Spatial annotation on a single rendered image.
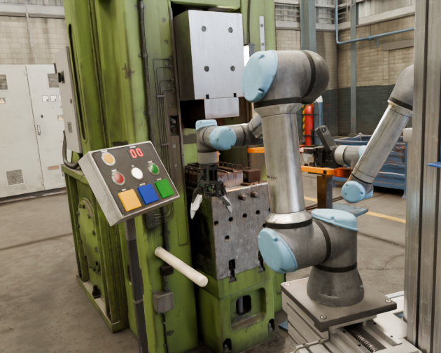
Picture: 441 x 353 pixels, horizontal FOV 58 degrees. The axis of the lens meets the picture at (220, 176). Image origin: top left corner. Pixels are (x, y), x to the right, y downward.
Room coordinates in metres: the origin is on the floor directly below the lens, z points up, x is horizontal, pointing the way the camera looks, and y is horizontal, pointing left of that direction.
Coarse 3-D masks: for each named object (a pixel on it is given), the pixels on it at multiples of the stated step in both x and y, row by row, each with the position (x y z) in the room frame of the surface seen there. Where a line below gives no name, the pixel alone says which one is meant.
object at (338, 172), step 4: (304, 168) 2.05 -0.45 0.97; (308, 168) 2.04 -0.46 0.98; (312, 168) 2.02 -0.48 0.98; (316, 168) 2.00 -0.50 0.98; (320, 168) 1.99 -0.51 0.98; (324, 168) 1.98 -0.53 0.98; (340, 168) 1.90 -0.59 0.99; (344, 168) 1.89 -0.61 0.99; (348, 168) 1.89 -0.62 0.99; (316, 172) 2.00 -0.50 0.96; (320, 172) 1.98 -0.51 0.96; (328, 172) 1.94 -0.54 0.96; (332, 172) 1.92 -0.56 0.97; (336, 172) 1.90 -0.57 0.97; (340, 172) 1.90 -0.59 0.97; (344, 172) 1.88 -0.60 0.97; (348, 172) 1.87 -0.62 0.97; (340, 176) 1.89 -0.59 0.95; (344, 176) 1.88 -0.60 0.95; (348, 176) 1.87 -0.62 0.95
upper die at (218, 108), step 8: (184, 104) 2.09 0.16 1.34; (192, 104) 2.02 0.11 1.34; (200, 104) 1.95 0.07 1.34; (208, 104) 1.93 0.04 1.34; (216, 104) 1.95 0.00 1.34; (224, 104) 1.98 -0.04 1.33; (232, 104) 2.00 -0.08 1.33; (184, 112) 2.10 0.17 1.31; (192, 112) 2.02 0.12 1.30; (200, 112) 1.96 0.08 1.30; (208, 112) 1.93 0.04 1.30; (216, 112) 1.95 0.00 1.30; (224, 112) 1.98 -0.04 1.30; (232, 112) 2.00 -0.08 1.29
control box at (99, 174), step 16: (144, 144) 1.69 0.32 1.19; (80, 160) 1.48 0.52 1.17; (96, 160) 1.45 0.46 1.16; (128, 160) 1.57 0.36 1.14; (144, 160) 1.63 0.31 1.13; (160, 160) 1.71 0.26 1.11; (96, 176) 1.44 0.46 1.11; (112, 176) 1.46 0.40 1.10; (128, 176) 1.52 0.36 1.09; (144, 176) 1.58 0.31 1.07; (160, 176) 1.65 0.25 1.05; (96, 192) 1.44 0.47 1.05; (112, 192) 1.42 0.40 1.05; (176, 192) 1.66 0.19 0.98; (112, 208) 1.40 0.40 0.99; (144, 208) 1.48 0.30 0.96; (112, 224) 1.41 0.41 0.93
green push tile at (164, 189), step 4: (164, 180) 1.64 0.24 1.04; (156, 184) 1.59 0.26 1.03; (160, 184) 1.61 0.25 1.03; (164, 184) 1.63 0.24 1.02; (168, 184) 1.64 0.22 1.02; (160, 188) 1.59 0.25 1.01; (164, 188) 1.61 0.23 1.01; (168, 188) 1.63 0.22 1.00; (160, 192) 1.58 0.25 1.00; (164, 192) 1.60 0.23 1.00; (168, 192) 1.61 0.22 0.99; (172, 192) 1.63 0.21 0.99; (164, 196) 1.58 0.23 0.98; (168, 196) 1.60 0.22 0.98
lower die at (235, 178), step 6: (192, 162) 2.34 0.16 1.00; (192, 168) 2.19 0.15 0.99; (198, 168) 2.18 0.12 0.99; (228, 168) 2.10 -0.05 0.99; (186, 174) 2.13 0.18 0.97; (198, 174) 2.04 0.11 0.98; (222, 174) 1.96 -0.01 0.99; (228, 174) 1.98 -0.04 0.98; (234, 174) 2.00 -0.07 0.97; (240, 174) 2.02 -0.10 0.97; (222, 180) 1.96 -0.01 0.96; (228, 180) 1.98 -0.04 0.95; (234, 180) 2.00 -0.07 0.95; (240, 180) 2.02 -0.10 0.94; (228, 186) 1.98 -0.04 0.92
